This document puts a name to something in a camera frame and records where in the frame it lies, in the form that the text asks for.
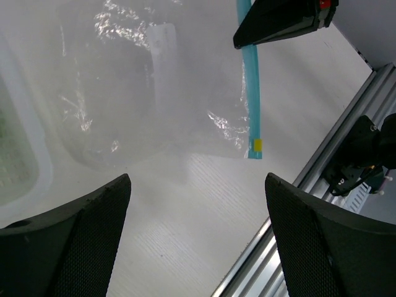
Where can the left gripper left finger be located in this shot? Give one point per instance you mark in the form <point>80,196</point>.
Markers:
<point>67,251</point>

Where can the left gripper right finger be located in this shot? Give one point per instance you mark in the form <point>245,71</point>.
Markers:
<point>328,251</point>

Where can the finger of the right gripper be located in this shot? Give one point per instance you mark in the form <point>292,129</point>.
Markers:
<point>264,21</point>

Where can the clear zip top bag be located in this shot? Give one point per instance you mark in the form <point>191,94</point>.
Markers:
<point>139,77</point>

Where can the green toy bitter gourd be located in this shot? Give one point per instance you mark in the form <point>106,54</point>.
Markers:
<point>15,169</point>

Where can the white perforated plastic basket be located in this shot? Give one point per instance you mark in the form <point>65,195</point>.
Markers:
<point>41,169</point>

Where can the white slotted cable duct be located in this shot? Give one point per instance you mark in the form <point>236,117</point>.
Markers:
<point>355,200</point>

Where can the aluminium mounting rail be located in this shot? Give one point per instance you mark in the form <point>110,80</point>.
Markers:
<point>258,271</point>

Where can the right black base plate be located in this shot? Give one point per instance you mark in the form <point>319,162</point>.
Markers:
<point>356,160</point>

